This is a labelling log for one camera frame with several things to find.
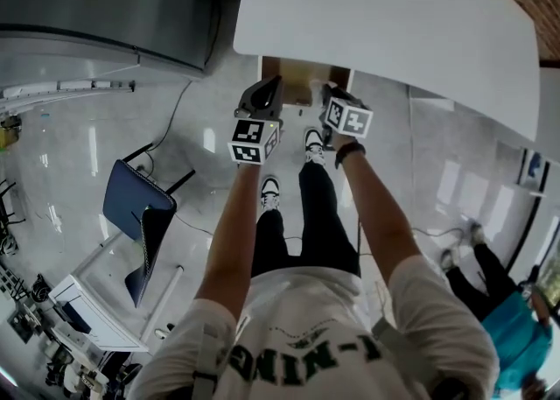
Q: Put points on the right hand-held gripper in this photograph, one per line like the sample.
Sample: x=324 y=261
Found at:
x=350 y=120

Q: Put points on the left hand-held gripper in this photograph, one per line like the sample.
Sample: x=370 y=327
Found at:
x=251 y=144

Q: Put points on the white drawer with brown inside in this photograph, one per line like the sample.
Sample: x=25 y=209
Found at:
x=297 y=83

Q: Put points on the person's left forearm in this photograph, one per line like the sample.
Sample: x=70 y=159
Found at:
x=232 y=236

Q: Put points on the person's right forearm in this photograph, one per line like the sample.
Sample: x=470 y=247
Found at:
x=376 y=223

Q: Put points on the dark wristwatch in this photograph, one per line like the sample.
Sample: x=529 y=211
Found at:
x=350 y=151

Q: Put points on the person's right white shoe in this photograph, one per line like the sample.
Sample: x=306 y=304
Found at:
x=314 y=146

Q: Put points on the person's white shoe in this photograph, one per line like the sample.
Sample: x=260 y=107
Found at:
x=270 y=192
x=314 y=146

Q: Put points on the person's left white shoe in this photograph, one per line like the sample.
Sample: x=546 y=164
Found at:
x=270 y=192

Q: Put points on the white desk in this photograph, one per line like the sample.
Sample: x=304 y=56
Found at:
x=385 y=30

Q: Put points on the person's black trousers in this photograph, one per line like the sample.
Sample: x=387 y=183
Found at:
x=319 y=223

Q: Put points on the blue black chair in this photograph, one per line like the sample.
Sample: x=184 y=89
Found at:
x=131 y=197

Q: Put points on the blue item in shelving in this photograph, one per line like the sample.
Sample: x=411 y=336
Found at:
x=534 y=166

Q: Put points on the white metal shelf rack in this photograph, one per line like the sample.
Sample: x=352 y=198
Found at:
x=65 y=85

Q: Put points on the grey refrigerator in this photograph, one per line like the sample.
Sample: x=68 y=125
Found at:
x=109 y=0

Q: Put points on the white shirt with green print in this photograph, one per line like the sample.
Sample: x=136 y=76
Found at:
x=315 y=337

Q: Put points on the white printer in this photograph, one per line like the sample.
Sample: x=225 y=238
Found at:
x=100 y=324

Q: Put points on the black device on white table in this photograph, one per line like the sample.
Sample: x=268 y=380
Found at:
x=76 y=317

